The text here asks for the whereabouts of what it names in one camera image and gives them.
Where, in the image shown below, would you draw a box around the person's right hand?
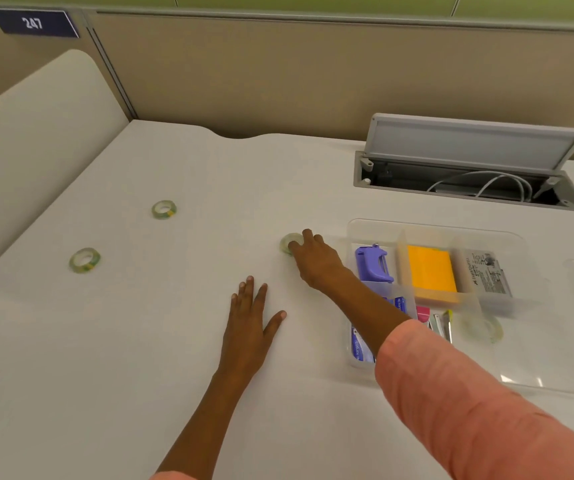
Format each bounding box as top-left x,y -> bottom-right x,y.
288,229 -> 347,291

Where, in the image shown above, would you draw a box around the person's left hand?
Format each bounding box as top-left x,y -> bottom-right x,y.
219,276 -> 288,376

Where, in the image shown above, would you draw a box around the person's right forearm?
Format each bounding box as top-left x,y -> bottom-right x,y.
319,269 -> 574,480

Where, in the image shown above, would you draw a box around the person's left forearm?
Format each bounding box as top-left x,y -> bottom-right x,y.
149,365 -> 262,480

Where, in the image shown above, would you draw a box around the purple staple remover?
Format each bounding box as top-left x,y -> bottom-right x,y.
355,244 -> 396,284

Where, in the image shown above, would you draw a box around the blue and white box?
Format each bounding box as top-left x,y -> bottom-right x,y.
350,296 -> 409,364

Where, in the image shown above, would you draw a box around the yellow sticky note pad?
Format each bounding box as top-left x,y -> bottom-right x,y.
406,245 -> 461,303

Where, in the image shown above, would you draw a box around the silver binder clips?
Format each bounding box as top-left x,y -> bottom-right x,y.
429,310 -> 454,344

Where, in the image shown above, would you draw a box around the white labelled box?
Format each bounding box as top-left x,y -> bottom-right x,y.
459,249 -> 514,301

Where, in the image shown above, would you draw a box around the clear plastic organizer tray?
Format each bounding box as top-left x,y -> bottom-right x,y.
343,218 -> 574,398

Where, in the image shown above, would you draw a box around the dark blue number sign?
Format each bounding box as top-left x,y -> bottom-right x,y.
0,8 -> 81,39

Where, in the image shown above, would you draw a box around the grey cable box lid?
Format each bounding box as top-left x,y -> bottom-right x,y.
364,113 -> 574,171

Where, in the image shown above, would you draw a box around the white cable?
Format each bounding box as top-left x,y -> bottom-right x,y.
426,170 -> 534,202

